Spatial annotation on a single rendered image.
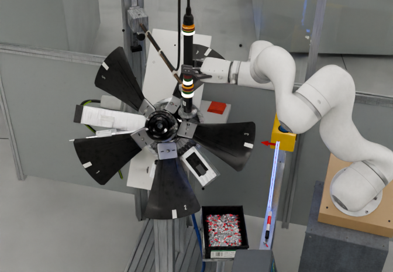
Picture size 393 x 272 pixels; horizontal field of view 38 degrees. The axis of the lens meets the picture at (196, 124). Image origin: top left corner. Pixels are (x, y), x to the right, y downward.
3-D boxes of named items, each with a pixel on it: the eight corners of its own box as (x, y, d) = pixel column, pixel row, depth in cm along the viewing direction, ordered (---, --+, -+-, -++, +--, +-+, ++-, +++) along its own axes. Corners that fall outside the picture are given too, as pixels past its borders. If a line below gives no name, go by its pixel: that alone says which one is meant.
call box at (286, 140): (273, 128, 254) (276, 109, 247) (296, 132, 252) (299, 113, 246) (269, 151, 241) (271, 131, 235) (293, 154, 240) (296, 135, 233)
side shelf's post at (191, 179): (187, 227, 335) (188, 114, 285) (193, 228, 335) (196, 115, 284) (185, 231, 332) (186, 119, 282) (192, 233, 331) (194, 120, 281)
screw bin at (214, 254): (200, 217, 231) (201, 205, 227) (241, 217, 232) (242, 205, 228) (203, 260, 214) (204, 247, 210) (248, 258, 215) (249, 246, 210)
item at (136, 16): (127, 24, 258) (126, 7, 253) (142, 21, 260) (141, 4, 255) (134, 34, 250) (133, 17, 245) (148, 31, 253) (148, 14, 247)
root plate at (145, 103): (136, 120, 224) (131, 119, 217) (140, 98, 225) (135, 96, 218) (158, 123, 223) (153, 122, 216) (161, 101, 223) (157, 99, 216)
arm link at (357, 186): (386, 185, 192) (398, 174, 169) (347, 222, 191) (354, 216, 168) (359, 159, 195) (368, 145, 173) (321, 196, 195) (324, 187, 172)
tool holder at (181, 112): (173, 107, 215) (173, 85, 209) (190, 103, 217) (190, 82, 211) (182, 120, 209) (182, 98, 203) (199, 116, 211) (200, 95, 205)
